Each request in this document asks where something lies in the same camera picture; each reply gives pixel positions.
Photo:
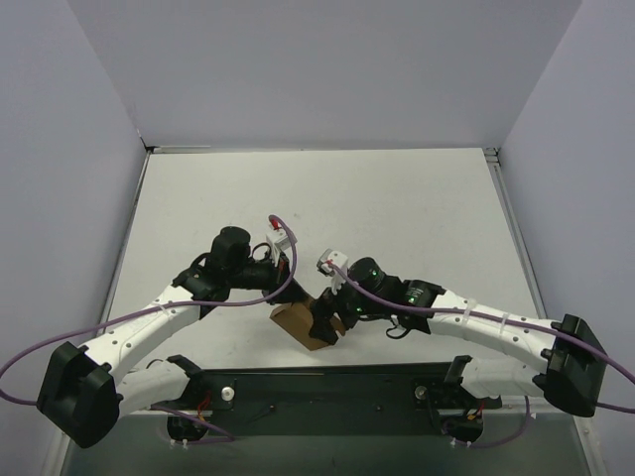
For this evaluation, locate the brown paper box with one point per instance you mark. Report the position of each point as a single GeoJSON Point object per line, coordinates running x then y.
{"type": "Point", "coordinates": [296, 319]}

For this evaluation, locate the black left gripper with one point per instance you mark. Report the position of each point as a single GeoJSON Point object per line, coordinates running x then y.
{"type": "Point", "coordinates": [289, 288]}

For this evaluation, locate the aluminium table edge rail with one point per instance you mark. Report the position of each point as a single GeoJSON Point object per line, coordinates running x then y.
{"type": "Point", "coordinates": [492, 159]}

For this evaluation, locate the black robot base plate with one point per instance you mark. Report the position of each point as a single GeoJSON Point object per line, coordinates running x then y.
{"type": "Point", "coordinates": [374, 400]}

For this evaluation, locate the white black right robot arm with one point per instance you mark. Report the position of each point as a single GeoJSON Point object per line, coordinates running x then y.
{"type": "Point", "coordinates": [557, 360]}

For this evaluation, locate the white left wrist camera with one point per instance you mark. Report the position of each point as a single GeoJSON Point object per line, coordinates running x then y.
{"type": "Point", "coordinates": [280, 240]}

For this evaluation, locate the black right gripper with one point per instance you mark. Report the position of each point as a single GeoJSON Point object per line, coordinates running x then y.
{"type": "Point", "coordinates": [326, 307]}

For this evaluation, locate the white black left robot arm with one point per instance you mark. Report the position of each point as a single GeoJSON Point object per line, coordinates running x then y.
{"type": "Point", "coordinates": [90, 387]}

